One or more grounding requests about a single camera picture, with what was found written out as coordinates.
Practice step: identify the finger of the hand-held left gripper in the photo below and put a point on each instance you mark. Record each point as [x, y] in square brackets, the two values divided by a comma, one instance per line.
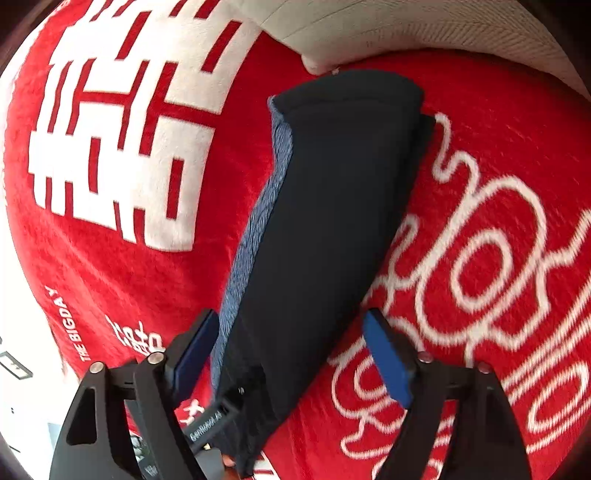
[207, 424]

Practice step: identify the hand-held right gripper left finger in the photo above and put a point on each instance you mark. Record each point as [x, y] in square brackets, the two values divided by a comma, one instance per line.
[191, 360]

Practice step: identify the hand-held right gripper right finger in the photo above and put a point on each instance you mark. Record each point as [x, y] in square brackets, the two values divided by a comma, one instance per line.
[388, 360]

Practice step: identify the black pants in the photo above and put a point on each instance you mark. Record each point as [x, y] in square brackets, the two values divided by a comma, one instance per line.
[332, 207]

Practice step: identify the red printed blanket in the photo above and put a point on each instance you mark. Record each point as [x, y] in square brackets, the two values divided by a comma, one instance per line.
[508, 138]

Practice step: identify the cream pillow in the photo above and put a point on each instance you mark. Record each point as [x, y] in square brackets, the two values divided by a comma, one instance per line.
[415, 27]

